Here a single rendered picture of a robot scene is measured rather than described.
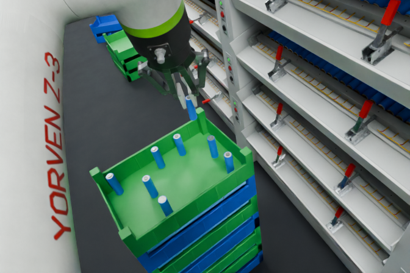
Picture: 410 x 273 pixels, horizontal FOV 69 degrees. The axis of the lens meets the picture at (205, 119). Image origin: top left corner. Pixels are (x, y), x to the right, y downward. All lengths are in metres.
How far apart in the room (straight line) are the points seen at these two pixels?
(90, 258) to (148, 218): 0.64
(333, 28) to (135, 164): 0.52
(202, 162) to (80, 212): 0.81
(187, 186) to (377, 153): 0.39
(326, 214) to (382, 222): 0.24
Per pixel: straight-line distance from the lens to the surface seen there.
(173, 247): 0.69
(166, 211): 0.62
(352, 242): 0.96
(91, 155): 1.61
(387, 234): 0.78
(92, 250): 1.30
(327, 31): 0.62
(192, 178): 0.70
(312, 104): 0.73
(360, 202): 0.81
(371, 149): 0.66
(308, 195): 1.02
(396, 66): 0.54
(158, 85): 0.57
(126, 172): 0.75
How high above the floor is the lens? 1.04
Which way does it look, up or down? 42 degrees down
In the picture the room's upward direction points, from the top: 14 degrees counter-clockwise
